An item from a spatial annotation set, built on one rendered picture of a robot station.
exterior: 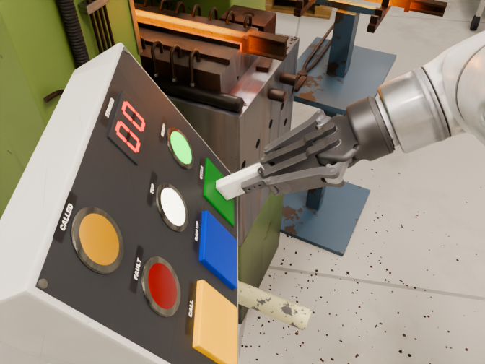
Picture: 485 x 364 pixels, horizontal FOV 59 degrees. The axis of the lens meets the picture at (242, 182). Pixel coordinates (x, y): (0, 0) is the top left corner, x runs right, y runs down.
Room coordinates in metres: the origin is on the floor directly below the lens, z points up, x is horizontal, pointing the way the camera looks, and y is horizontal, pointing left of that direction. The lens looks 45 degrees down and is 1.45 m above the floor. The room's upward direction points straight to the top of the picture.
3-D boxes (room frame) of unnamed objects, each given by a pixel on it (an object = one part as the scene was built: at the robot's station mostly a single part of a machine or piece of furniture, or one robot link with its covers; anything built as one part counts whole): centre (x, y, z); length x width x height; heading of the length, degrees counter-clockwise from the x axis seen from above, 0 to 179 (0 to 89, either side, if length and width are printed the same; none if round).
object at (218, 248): (0.32, 0.03, 1.01); 0.07 x 0.05 x 0.07; 1
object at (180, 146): (0.42, 0.08, 1.09); 0.05 x 0.03 x 0.04; 156
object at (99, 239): (0.22, 0.12, 1.16); 0.05 x 0.03 x 0.04; 156
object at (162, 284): (0.22, 0.08, 1.09); 0.05 x 0.03 x 0.04; 156
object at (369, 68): (1.28, -0.32, 0.67); 0.40 x 0.30 x 0.02; 153
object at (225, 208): (0.42, 0.04, 1.00); 0.07 x 0.05 x 0.07; 1
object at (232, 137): (1.00, 0.18, 0.69); 0.56 x 0.38 x 0.45; 66
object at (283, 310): (0.51, 0.06, 0.62); 0.44 x 0.05 x 0.05; 66
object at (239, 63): (0.95, 0.20, 0.96); 0.42 x 0.20 x 0.09; 66
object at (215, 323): (0.22, 0.03, 1.01); 0.07 x 0.05 x 0.07; 1
